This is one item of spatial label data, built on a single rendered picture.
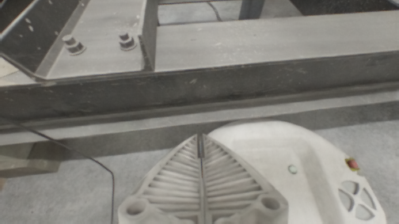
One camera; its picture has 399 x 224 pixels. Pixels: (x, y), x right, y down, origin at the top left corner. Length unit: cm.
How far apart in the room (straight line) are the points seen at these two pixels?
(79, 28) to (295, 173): 73
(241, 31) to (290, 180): 49
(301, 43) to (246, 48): 12
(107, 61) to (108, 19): 15
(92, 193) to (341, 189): 99
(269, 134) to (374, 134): 87
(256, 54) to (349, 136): 101
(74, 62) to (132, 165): 68
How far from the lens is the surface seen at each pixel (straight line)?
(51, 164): 111
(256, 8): 151
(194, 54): 31
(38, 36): 40
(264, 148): 62
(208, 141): 17
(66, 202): 107
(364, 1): 78
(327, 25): 48
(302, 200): 64
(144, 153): 93
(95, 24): 44
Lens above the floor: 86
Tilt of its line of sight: 57 degrees down
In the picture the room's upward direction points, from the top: 1 degrees counter-clockwise
